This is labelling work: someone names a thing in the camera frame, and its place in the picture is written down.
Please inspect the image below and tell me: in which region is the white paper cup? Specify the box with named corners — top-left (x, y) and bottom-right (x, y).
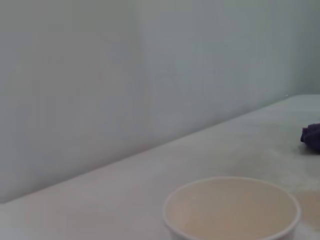
top-left (162, 176), bottom-right (302, 240)

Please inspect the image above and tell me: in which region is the purple rag with black trim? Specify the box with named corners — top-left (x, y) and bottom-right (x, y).
top-left (300, 122), bottom-right (320, 154)

